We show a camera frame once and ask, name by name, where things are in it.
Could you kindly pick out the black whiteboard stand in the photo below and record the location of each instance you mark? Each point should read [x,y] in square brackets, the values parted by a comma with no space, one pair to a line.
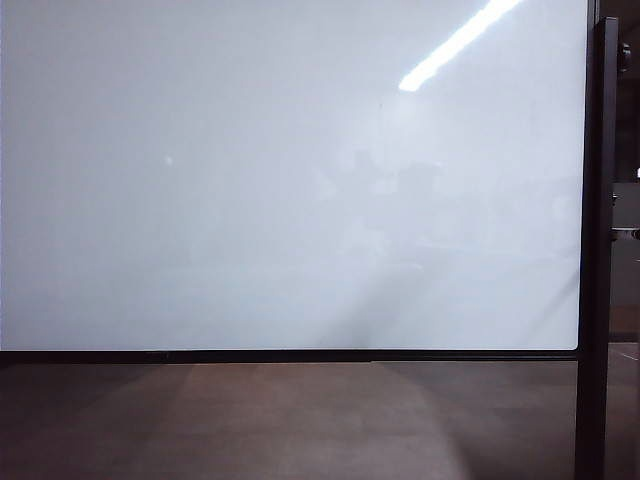
[608,250]

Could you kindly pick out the grey background rod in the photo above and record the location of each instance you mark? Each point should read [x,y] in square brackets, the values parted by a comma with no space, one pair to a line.
[627,233]

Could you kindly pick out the grey background cabinet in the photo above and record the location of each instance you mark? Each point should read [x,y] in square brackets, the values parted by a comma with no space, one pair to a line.
[627,260]

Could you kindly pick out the black stand clamp knob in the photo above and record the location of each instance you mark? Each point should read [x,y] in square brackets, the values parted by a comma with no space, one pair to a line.
[625,56]

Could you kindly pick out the white whiteboard with black frame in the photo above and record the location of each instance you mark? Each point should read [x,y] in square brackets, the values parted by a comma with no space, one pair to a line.
[250,175]

